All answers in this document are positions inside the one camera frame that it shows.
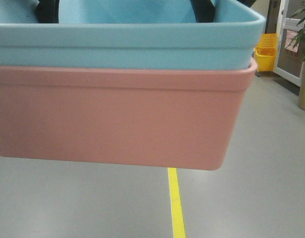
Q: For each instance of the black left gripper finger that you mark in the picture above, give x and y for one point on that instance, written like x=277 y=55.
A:
x=47 y=11

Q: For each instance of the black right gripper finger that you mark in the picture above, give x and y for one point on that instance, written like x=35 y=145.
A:
x=204 y=10

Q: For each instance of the light blue plastic box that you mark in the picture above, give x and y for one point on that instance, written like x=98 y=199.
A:
x=147 y=34

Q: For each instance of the pink plastic box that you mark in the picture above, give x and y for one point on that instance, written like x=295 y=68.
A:
x=148 y=117

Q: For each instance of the yellow mop bucket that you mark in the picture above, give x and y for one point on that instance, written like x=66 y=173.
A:
x=265 y=52

